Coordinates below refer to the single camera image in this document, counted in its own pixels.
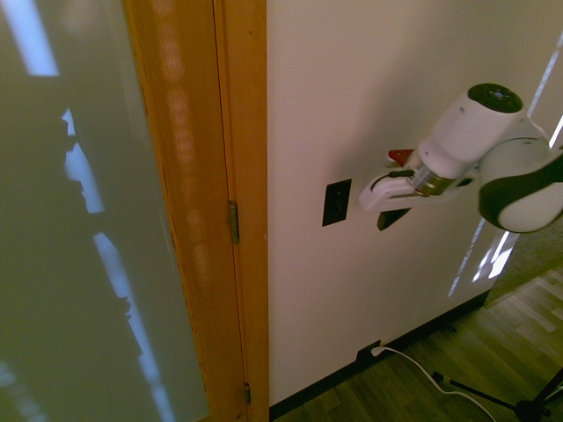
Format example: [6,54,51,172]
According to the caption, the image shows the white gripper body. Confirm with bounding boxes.
[357,168,479,215]

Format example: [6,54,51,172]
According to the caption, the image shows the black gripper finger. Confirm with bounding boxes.
[376,207,413,232]

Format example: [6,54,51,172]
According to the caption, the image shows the dark baseboard strip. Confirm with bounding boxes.
[268,289,492,421]

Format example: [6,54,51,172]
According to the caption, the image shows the large metal door hinge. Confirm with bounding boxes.
[228,200,241,246]

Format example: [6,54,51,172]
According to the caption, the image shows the black tripod stand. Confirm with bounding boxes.
[431,366,563,422]

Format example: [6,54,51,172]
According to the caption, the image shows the wooden door frosted glass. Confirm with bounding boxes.
[0,0,250,422]

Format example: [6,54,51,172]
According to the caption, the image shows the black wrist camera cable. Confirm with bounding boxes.
[370,169,415,193]

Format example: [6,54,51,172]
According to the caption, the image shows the grey wrist camera red mount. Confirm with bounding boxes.
[387,148,416,170]

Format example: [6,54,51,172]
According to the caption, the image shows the dark light switch plate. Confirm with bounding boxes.
[321,178,353,228]

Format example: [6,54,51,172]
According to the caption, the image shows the dark wall outlet plate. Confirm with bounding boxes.
[355,338,383,364]

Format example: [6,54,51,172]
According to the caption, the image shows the wooden door frame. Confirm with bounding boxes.
[213,0,271,422]

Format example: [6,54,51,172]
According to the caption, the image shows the white power cable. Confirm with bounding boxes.
[380,346,499,422]

